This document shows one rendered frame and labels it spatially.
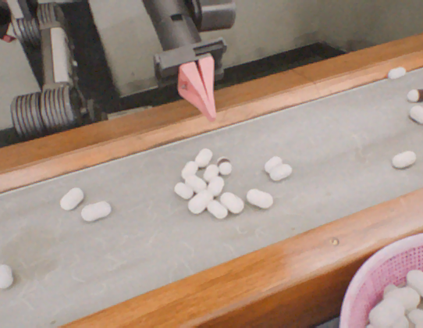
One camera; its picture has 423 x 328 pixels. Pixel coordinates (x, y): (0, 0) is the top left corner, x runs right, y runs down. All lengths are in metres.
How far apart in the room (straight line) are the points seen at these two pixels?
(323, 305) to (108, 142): 0.42
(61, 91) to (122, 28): 1.71
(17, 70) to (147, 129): 1.95
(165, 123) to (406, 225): 0.41
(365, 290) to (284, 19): 2.67
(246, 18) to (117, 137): 2.22
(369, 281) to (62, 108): 0.65
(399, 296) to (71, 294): 0.33
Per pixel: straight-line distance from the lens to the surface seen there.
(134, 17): 2.51
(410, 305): 0.40
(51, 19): 1.03
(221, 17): 0.59
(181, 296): 0.36
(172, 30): 0.53
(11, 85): 2.57
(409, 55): 0.87
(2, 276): 0.48
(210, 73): 0.49
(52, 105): 0.82
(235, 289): 0.36
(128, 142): 0.63
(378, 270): 0.39
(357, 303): 0.37
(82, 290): 0.44
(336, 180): 0.51
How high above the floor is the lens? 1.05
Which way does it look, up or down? 35 degrees down
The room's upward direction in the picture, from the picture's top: 9 degrees counter-clockwise
